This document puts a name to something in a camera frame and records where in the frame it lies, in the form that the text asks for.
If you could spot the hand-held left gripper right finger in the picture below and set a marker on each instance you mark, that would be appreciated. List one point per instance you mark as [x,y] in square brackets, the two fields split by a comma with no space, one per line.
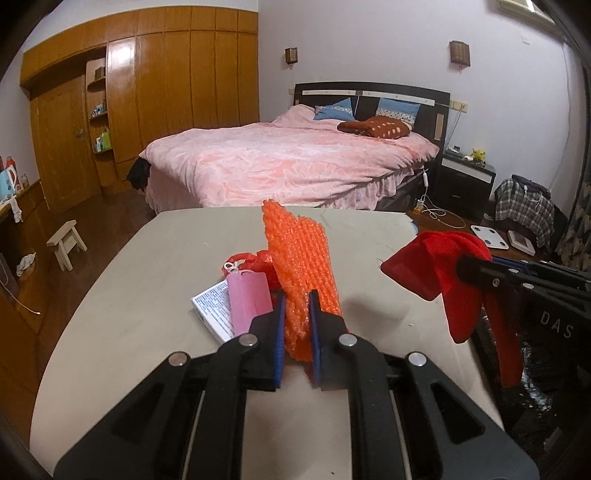
[315,337]

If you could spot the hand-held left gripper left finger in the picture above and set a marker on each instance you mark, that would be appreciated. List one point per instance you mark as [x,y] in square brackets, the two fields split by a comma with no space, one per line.
[278,341]

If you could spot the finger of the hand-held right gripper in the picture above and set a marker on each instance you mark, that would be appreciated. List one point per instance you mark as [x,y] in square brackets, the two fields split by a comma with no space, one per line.
[485,274]
[510,262]

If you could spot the red cloth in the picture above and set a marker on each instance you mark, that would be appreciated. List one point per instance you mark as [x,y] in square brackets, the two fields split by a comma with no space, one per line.
[429,263]

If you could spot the bin with black bag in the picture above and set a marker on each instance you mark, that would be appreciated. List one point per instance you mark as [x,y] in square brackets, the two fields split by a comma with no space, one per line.
[545,378]

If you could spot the orange mesh net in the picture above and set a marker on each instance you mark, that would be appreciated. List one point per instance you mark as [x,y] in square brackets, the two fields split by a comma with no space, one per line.
[295,249]

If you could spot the bathroom scale with dark centre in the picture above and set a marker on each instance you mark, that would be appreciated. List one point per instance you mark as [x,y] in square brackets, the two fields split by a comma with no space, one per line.
[521,240]

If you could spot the white bathroom scale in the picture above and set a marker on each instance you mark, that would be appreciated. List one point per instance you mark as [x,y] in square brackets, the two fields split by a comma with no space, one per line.
[485,235]

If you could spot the pink packet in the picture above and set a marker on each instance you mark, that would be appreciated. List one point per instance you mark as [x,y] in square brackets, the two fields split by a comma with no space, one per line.
[249,300]

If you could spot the plaid cloth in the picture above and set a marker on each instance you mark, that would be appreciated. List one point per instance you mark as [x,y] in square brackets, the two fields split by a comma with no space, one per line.
[521,212]

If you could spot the white cardboard box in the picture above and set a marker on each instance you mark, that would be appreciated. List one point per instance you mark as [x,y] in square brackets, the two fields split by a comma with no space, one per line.
[212,309]

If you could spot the dark backpack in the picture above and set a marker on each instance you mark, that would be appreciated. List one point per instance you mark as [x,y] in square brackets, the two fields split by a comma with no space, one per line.
[531,184]

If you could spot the red plastic bag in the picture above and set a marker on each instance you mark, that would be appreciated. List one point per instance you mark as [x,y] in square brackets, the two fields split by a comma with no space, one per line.
[263,261]

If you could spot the dark nightstand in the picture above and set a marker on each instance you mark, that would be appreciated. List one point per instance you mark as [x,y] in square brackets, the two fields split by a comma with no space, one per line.
[461,189]

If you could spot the yellow power strip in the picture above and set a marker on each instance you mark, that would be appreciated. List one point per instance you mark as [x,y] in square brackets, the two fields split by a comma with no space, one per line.
[419,206]

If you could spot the yellow plush toy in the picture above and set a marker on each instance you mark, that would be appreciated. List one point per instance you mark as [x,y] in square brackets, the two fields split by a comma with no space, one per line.
[478,154]

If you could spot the white blanket controller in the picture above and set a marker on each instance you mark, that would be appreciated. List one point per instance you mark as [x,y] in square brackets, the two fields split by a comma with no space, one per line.
[425,177]

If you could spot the dark wooden headboard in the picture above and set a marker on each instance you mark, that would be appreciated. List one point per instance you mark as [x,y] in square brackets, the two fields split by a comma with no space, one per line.
[429,110]

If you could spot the bed with pink cover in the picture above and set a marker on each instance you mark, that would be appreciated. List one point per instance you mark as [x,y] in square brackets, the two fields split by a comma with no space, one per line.
[277,157]

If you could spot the brown dotted pillow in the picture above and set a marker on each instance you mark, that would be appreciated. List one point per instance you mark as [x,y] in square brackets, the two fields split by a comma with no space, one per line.
[374,127]

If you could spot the blue pillow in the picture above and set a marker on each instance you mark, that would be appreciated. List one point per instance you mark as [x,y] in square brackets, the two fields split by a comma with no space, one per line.
[333,110]
[397,110]

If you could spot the black cloth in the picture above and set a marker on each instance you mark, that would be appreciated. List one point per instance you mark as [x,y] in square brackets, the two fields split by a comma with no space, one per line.
[138,173]

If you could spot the small wooden stool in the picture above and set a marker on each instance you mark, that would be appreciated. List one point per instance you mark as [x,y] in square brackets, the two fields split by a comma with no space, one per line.
[64,240]

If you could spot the wooden wardrobe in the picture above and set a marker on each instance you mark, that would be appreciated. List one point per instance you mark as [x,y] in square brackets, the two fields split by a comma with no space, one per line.
[184,78]

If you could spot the white hanging cloth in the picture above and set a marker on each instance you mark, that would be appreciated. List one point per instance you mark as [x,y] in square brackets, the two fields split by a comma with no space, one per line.
[17,210]

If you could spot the dark bed frame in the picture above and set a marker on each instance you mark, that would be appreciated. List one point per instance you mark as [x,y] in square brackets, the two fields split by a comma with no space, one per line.
[401,196]

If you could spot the wall socket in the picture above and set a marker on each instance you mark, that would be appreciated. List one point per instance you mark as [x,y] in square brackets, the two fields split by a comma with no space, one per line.
[459,106]

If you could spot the wall lamp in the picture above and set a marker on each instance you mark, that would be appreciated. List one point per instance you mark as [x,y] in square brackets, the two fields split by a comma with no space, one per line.
[291,55]
[460,51]

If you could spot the wall air conditioner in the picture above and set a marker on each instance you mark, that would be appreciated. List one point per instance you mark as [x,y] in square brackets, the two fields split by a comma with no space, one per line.
[521,7]

